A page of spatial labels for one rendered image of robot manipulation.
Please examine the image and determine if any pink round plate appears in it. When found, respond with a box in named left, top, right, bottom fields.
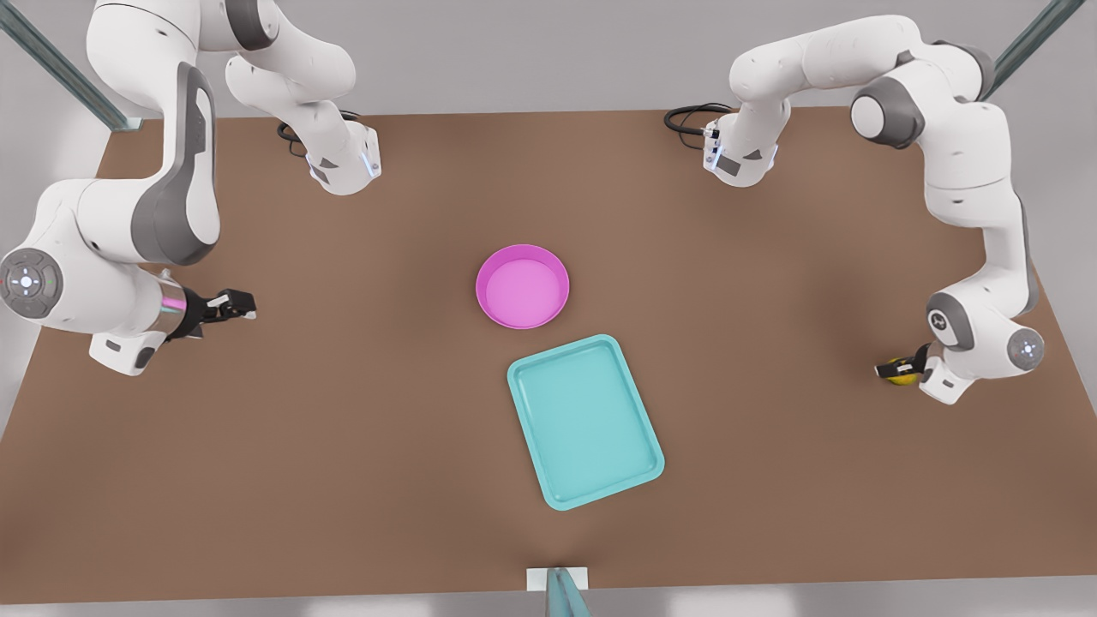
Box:
left=476, top=244, right=571, bottom=331

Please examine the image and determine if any teal rectangular tray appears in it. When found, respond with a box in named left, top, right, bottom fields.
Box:
left=507, top=334, right=666, bottom=512

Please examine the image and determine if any black cable loop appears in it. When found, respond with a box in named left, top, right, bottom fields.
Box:
left=276, top=110, right=363, bottom=160
left=663, top=103, right=738, bottom=153

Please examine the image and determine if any silver frame post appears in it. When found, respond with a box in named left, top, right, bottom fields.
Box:
left=0, top=0, right=143, bottom=132
left=984, top=0, right=1089, bottom=97
left=525, top=566, right=592, bottom=617

